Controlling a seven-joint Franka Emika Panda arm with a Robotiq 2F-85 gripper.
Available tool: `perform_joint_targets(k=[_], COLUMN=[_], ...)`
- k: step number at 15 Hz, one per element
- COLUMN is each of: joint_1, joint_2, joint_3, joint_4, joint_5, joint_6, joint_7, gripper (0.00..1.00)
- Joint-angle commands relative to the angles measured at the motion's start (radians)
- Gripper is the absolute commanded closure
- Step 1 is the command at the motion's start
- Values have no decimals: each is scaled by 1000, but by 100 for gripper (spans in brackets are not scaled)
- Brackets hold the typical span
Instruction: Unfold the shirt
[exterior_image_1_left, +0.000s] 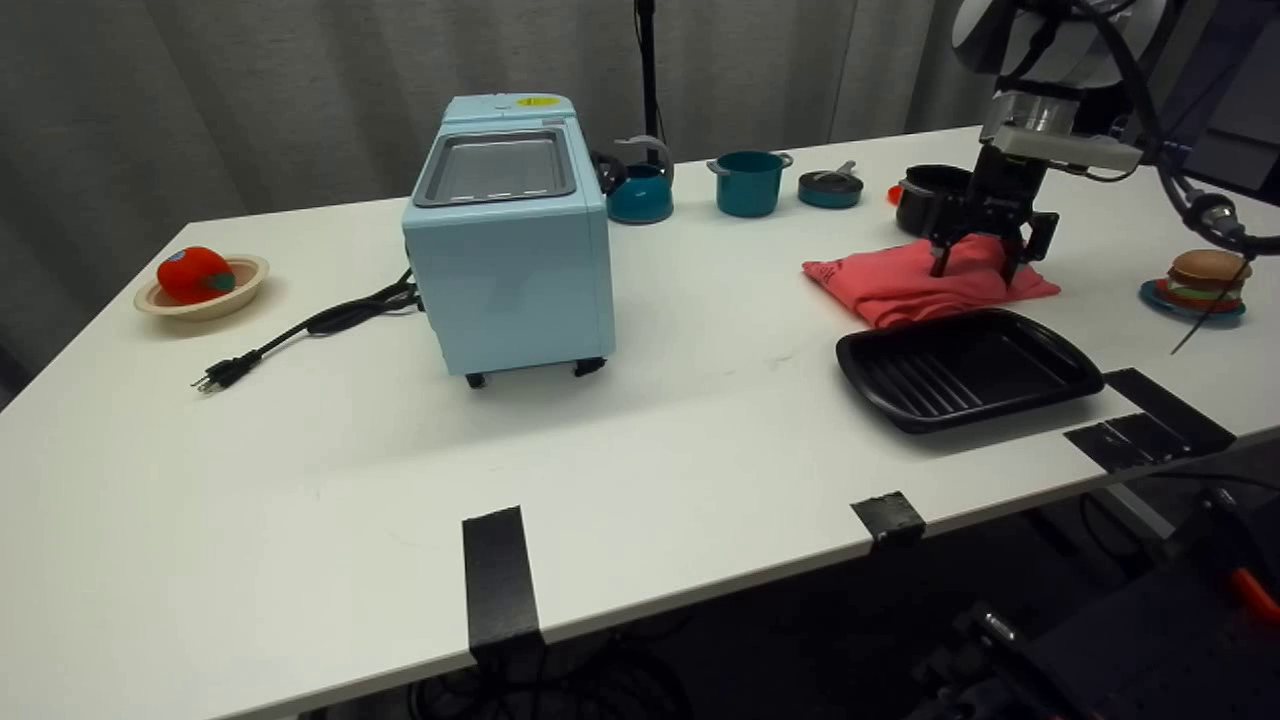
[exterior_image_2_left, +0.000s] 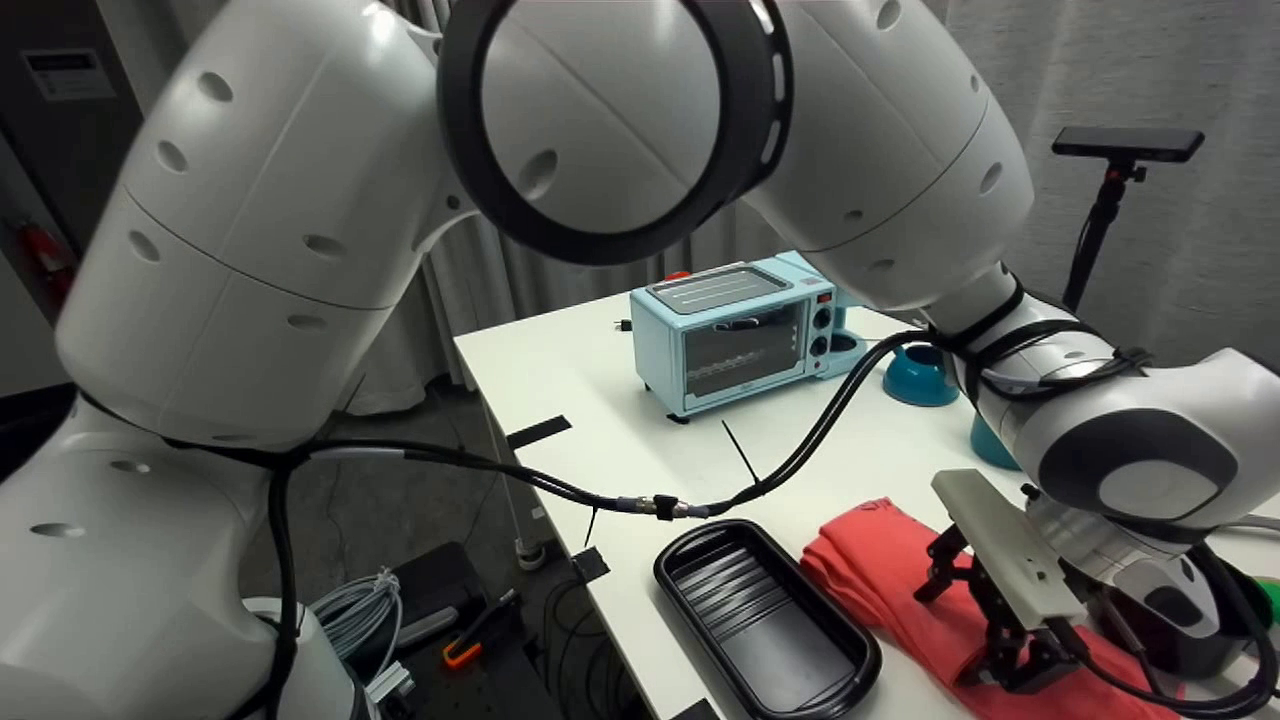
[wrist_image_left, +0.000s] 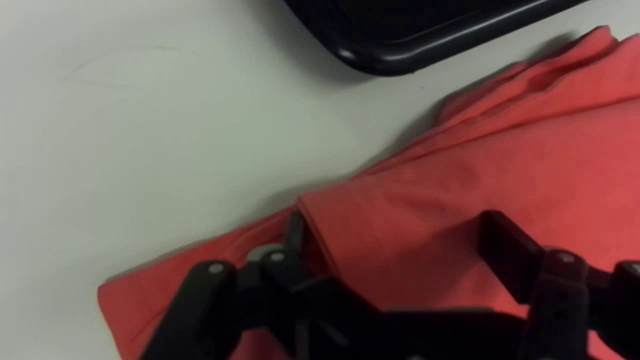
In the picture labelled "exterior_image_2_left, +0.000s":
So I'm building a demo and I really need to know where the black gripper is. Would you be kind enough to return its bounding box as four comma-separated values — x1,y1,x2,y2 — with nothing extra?
916,513,1224,694

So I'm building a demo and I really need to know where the red shirt with black print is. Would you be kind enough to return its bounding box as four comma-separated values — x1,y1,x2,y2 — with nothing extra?
797,495,1193,720

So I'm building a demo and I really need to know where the teal toy pot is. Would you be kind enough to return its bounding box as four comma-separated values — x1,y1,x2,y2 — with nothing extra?
969,405,1032,470

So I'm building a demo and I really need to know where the black grill tray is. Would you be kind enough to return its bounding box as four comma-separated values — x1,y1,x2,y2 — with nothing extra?
652,515,886,720

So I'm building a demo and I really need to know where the teal cup left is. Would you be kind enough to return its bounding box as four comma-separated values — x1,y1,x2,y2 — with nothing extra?
881,334,961,413

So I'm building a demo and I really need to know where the light blue toaster oven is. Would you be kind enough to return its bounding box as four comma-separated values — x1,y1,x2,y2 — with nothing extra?
625,249,863,424

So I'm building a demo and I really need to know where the long black tape strip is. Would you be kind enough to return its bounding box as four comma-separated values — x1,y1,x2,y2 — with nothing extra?
506,413,577,453

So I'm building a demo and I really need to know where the black equipment box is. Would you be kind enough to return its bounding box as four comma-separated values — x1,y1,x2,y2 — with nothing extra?
398,535,491,654

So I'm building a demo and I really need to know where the dark grey cabinet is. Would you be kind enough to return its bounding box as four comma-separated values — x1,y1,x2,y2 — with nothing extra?
0,0,175,405

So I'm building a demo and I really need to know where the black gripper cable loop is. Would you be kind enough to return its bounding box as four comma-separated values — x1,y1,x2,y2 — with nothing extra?
1066,541,1280,720

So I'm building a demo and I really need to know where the black camera tripod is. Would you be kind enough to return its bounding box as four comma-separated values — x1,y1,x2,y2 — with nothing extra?
1061,156,1154,310

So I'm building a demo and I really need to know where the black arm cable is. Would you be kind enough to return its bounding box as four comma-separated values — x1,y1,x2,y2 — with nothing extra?
75,310,1164,720

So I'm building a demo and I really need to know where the black bar camera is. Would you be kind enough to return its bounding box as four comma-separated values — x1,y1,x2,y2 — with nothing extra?
1049,125,1208,168

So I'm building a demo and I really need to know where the orange handled tool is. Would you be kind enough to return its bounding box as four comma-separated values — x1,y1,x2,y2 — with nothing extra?
442,587,521,672

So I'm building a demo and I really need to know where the light blue cable bundle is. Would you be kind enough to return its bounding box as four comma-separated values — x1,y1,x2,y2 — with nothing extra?
312,566,414,717

